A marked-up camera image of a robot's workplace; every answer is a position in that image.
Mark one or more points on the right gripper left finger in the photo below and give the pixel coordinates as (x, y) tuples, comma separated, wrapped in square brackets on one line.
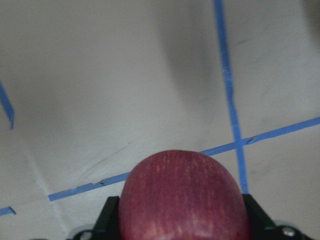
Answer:
[(107, 224)]

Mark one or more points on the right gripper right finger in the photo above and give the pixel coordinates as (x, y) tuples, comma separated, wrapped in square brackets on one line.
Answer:
[(262, 226)]

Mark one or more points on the dark red apple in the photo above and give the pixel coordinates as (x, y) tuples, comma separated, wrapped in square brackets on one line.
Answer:
[(182, 195)]

